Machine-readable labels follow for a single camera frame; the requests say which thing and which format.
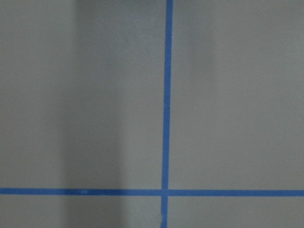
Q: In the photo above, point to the blue tape vertical line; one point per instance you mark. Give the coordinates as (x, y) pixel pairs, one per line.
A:
(166, 114)

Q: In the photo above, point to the blue tape horizontal line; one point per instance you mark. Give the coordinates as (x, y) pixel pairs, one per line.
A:
(147, 192)

